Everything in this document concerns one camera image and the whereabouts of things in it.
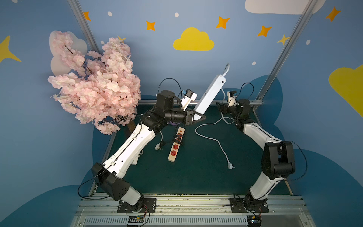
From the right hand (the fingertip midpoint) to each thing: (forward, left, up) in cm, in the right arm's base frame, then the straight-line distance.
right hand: (224, 99), depth 90 cm
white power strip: (-36, +55, -22) cm, 69 cm away
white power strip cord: (-24, +43, -24) cm, 54 cm away
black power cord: (-19, +30, -21) cm, 41 cm away
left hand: (-27, +16, +14) cm, 35 cm away
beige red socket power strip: (-24, +30, -22) cm, 44 cm away
